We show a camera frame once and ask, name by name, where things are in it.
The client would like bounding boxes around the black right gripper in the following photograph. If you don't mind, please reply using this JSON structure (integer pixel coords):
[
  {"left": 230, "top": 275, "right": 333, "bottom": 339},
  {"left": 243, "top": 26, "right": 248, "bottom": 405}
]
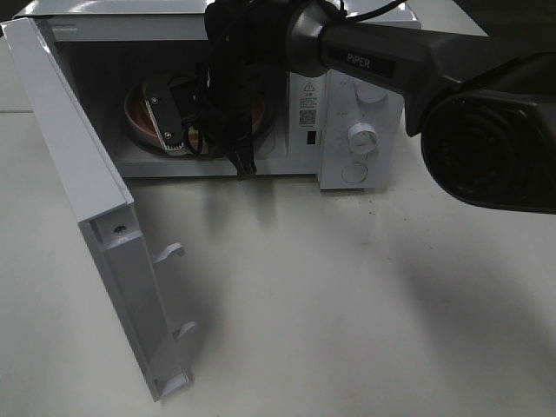
[{"left": 142, "top": 12, "right": 284, "bottom": 156}]

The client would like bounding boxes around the pink round plate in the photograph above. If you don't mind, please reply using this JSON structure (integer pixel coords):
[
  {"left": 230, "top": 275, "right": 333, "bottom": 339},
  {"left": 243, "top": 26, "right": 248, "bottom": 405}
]
[{"left": 122, "top": 77, "right": 267, "bottom": 158}]

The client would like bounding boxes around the white microwave door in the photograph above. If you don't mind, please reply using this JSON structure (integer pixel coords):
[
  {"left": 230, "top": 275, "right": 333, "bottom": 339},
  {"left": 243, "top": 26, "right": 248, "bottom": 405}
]
[{"left": 2, "top": 17, "right": 197, "bottom": 400}]

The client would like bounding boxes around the round door release button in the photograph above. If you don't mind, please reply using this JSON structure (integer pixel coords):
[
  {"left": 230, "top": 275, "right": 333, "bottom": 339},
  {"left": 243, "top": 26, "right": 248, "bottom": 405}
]
[{"left": 341, "top": 162, "right": 368, "bottom": 184}]

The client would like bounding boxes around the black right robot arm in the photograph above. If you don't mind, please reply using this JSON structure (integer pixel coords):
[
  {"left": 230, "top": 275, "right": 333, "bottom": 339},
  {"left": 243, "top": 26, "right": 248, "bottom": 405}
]
[{"left": 195, "top": 1, "right": 555, "bottom": 214}]

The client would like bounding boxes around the white warning label sticker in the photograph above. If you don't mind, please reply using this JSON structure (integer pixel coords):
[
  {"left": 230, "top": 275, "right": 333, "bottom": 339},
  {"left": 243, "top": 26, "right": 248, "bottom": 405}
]
[{"left": 298, "top": 81, "right": 319, "bottom": 128}]

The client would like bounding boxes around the white microwave oven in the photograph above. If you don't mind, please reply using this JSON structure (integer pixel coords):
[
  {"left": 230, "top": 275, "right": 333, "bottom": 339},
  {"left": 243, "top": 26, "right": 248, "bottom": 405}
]
[{"left": 3, "top": 1, "right": 403, "bottom": 189}]

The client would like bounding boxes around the lower white timer knob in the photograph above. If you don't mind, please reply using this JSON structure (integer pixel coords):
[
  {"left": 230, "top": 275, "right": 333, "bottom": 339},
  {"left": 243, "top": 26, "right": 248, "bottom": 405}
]
[{"left": 347, "top": 122, "right": 377, "bottom": 155}]

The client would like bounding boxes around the upper white power knob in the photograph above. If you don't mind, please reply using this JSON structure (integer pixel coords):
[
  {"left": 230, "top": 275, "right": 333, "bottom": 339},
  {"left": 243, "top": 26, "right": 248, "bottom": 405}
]
[{"left": 354, "top": 82, "right": 388, "bottom": 104}]

